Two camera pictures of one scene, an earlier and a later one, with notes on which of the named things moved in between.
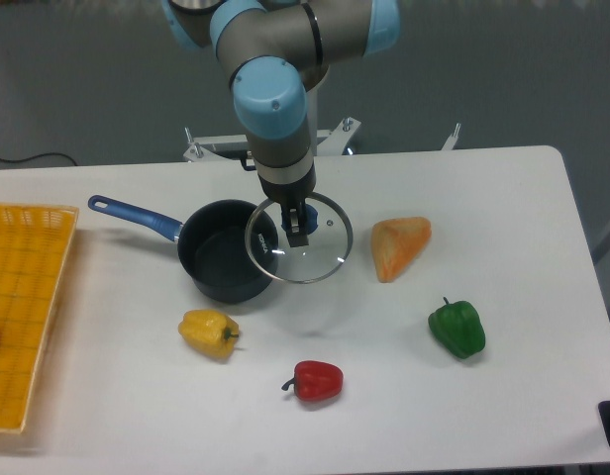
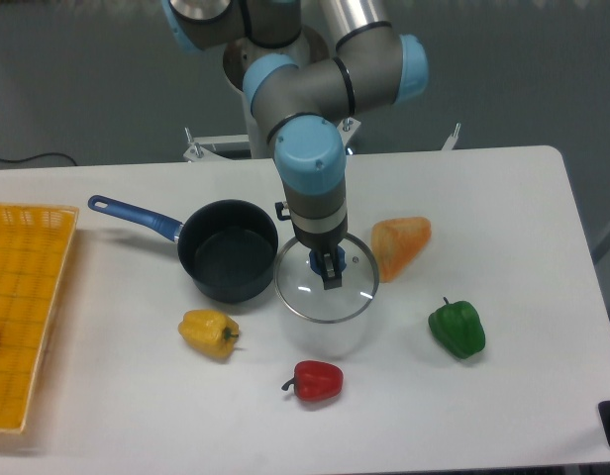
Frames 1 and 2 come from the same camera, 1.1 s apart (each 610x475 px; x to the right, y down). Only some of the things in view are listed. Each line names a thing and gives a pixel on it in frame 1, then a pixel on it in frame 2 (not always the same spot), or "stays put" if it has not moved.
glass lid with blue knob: (329, 233) to (299, 282)
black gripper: (294, 219) to (326, 239)
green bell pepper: (457, 329) stays put
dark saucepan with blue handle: (228, 247) stays put
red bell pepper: (315, 380) stays put
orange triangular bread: (396, 242) stays put
